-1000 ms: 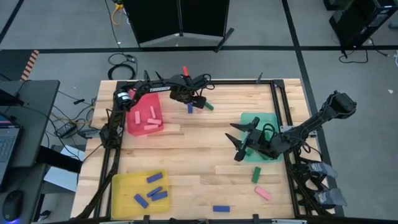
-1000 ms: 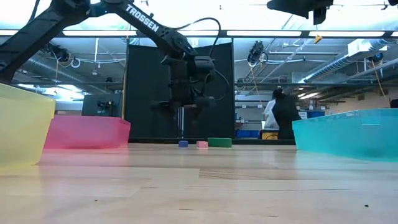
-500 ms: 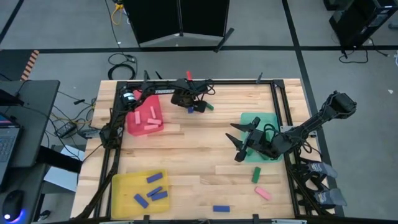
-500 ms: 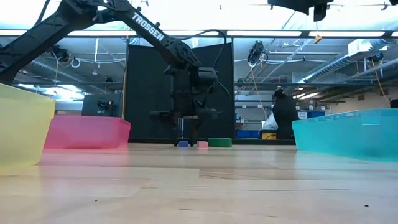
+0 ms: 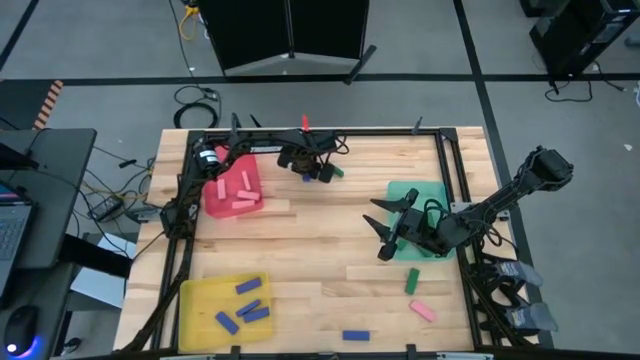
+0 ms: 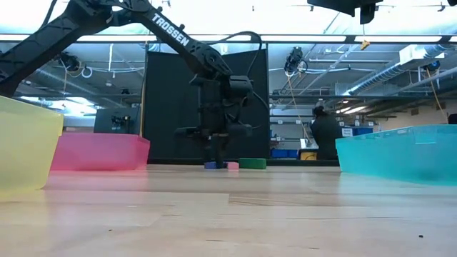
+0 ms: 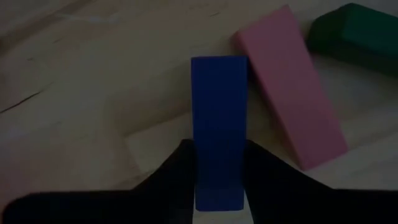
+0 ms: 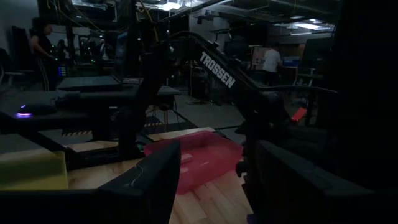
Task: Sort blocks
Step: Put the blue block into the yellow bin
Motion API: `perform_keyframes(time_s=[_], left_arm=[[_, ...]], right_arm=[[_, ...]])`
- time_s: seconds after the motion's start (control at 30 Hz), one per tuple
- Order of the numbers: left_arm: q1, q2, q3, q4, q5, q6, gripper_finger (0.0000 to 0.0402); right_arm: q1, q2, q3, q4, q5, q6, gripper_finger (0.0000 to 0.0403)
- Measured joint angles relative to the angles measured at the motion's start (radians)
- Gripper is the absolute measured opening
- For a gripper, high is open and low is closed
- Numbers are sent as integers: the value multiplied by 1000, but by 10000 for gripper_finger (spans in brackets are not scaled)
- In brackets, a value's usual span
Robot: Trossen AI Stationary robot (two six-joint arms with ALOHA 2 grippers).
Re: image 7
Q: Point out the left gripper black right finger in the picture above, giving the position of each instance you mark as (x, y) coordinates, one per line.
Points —
(280, 193)

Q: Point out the green wooden block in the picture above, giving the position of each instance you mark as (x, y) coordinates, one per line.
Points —
(357, 37)

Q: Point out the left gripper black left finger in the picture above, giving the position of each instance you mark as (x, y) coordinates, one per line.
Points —
(171, 193)

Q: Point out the blue wooden block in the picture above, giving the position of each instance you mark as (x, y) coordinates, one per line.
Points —
(219, 124)

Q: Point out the pink wooden block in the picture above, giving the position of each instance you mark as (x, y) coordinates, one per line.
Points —
(289, 90)

